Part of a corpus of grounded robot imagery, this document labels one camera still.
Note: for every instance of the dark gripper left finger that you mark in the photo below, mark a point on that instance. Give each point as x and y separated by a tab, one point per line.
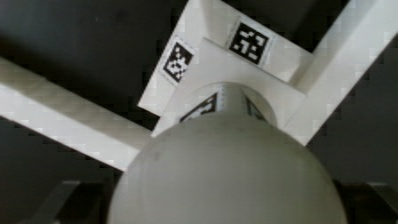
76	204

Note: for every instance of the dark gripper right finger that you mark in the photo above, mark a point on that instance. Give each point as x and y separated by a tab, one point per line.
371	202

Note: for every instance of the white lamp bulb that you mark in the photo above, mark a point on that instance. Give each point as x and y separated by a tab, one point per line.
225	172

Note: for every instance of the white U-shaped fence frame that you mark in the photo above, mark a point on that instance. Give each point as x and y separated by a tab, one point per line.
74	121

